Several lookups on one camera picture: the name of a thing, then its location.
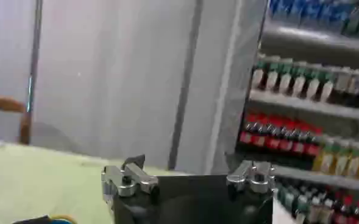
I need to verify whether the shelf rack with bottled drinks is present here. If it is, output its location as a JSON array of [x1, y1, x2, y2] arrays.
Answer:
[[232, 0, 359, 224]]

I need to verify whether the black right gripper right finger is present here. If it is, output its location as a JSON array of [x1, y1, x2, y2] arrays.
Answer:
[[226, 152, 275, 194]]

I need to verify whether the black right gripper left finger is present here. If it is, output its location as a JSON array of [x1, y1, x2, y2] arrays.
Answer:
[[101, 154, 160, 197]]

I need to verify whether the pale green cloth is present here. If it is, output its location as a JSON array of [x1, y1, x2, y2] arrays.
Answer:
[[0, 142, 186, 224]]

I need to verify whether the dark vertical wall strip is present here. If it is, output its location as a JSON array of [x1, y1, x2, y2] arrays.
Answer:
[[168, 0, 205, 171]]

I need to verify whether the thin dark vertical pole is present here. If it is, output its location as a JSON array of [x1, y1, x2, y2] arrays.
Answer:
[[26, 0, 44, 114]]

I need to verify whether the brown wooden chair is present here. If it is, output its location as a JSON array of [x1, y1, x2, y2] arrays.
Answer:
[[0, 94, 32, 145]]

